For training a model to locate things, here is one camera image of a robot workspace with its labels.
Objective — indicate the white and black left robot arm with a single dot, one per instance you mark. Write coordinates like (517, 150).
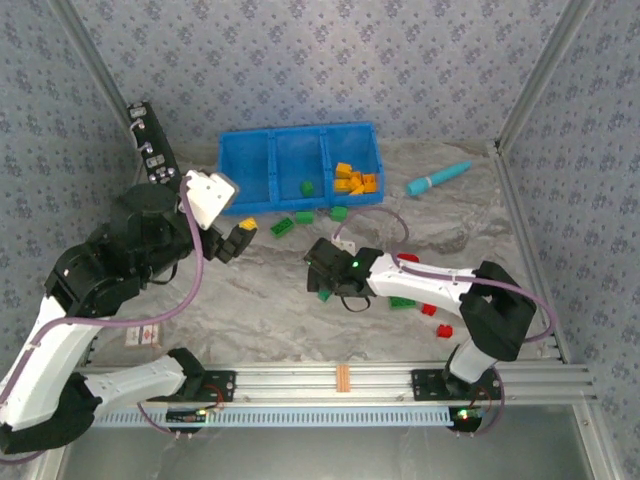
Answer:
(45, 360)

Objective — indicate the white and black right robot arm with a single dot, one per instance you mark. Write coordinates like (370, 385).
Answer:
(425, 285)

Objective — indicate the blue three-compartment bin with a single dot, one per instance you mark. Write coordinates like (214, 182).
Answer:
(250, 165)

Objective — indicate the small printed label card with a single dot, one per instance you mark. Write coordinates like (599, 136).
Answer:
(144, 336)

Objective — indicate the black box with silver connectors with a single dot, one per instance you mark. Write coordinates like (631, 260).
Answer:
(150, 135)

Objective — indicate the teal marker pen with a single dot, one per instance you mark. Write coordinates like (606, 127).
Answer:
(437, 178)

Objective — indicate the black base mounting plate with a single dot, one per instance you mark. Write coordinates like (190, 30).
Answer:
(425, 385)
(225, 385)

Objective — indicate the small circuit board with LED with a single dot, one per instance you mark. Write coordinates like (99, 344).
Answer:
(465, 417)
(187, 416)

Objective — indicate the orange strip on rail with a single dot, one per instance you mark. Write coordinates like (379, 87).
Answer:
(342, 378)

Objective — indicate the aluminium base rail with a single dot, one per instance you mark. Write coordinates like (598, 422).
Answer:
(300, 382)

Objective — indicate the aluminium side rail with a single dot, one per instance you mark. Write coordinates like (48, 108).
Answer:
(529, 250)

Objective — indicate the aluminium frame post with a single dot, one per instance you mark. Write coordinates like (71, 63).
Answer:
(549, 65)
(97, 65)

